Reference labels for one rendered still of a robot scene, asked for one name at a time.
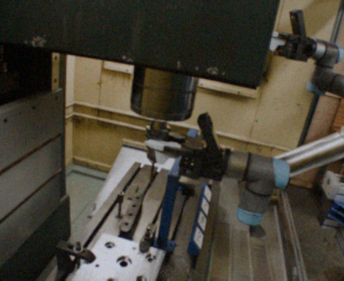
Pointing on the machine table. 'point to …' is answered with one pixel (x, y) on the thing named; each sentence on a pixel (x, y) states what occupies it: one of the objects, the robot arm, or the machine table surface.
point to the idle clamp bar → (131, 216)
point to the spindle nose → (162, 95)
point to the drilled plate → (105, 252)
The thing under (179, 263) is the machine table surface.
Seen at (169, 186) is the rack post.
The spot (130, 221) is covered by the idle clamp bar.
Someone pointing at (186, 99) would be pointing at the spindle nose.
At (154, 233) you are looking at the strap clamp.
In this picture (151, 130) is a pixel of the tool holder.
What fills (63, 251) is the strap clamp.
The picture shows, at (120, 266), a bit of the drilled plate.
